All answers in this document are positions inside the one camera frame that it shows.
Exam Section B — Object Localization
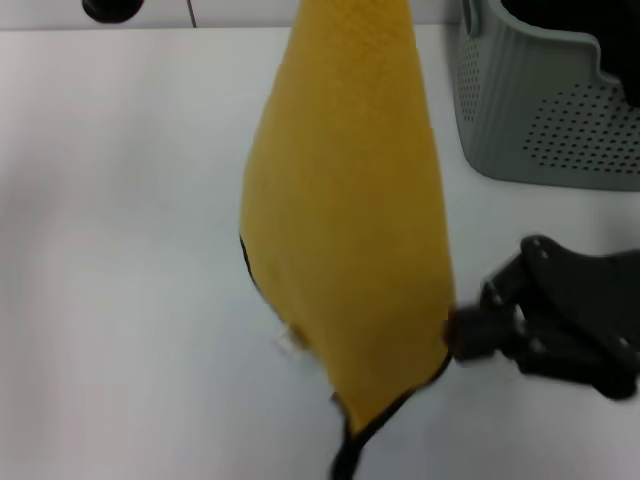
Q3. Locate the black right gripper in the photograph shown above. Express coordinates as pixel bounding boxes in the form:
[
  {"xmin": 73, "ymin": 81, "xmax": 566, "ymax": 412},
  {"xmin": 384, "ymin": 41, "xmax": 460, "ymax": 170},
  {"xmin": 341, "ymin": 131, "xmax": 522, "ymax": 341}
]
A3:
[{"xmin": 446, "ymin": 237, "xmax": 640, "ymax": 399}]

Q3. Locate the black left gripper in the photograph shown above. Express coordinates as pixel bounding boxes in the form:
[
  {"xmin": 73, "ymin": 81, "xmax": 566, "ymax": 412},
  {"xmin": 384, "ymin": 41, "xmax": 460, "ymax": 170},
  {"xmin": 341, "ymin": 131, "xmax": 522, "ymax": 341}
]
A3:
[{"xmin": 82, "ymin": 0, "xmax": 145, "ymax": 24}]

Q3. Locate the yellow towel with black trim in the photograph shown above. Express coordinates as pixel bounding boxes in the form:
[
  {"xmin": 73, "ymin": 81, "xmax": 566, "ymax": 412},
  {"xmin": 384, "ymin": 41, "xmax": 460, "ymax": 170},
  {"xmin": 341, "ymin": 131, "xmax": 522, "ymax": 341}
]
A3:
[{"xmin": 238, "ymin": 0, "xmax": 457, "ymax": 480}]

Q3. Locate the grey perforated storage basket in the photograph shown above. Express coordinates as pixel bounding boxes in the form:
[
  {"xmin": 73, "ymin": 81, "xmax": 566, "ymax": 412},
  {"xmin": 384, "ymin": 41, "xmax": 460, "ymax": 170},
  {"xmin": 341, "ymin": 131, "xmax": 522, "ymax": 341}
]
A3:
[{"xmin": 453, "ymin": 0, "xmax": 640, "ymax": 194}]

